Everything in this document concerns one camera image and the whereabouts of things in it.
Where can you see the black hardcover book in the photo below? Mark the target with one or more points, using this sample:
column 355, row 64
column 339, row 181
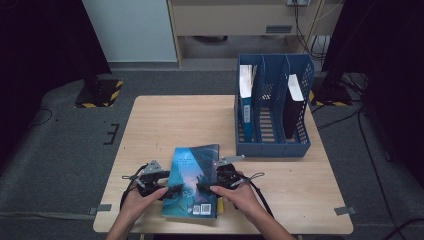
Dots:
column 291, row 113

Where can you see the illustrated paperback book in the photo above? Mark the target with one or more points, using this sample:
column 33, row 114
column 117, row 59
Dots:
column 191, row 166

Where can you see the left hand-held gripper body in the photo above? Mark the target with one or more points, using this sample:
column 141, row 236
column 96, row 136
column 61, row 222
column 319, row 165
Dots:
column 150, row 183

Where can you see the person's left hand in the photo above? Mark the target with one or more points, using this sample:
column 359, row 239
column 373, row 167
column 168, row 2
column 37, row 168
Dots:
column 138, row 208

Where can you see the white panel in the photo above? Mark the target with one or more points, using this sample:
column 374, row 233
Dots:
column 133, row 30

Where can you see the striped black stand base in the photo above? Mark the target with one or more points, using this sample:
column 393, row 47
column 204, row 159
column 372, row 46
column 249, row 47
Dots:
column 100, row 93
column 333, row 95

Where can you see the blue file rack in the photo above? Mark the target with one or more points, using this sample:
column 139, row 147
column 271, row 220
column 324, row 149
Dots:
column 271, row 66

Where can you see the beige cabinet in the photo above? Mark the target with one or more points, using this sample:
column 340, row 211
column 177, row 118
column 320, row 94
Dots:
column 226, row 20

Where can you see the black curtain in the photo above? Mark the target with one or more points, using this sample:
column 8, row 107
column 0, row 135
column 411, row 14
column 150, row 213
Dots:
column 40, row 50
column 393, row 50

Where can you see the grey tape piece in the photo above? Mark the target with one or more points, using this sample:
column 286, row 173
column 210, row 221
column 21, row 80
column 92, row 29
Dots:
column 343, row 210
column 101, row 208

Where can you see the plain blue book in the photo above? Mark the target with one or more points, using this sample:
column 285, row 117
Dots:
column 246, row 100

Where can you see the person's right hand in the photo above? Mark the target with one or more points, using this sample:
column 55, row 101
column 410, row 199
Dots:
column 245, row 201

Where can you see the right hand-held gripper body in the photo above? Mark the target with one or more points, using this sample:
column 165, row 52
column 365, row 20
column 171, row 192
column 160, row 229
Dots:
column 228, row 178

